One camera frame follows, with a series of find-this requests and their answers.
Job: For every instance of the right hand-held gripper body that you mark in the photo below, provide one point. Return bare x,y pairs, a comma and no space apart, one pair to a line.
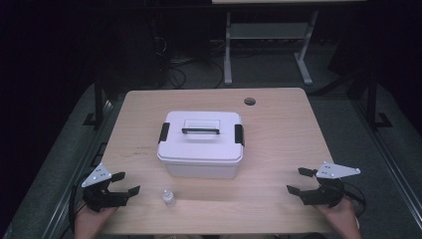
326,195

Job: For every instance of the person's right hand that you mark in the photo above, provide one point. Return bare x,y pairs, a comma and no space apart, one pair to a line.
338,214

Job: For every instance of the white plastic storage box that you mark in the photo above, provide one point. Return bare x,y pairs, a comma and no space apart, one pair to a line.
202,170

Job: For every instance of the black metal stand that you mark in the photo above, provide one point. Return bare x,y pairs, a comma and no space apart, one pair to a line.
373,99
98,99

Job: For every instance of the person's left hand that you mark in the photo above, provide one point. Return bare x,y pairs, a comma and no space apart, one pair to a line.
91,217

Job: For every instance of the grey metal desk frame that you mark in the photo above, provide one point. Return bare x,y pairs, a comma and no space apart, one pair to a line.
265,31

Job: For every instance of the small white dropper bottle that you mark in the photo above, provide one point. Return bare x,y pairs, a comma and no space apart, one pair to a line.
169,198

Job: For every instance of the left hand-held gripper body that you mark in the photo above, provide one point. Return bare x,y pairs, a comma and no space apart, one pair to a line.
99,197

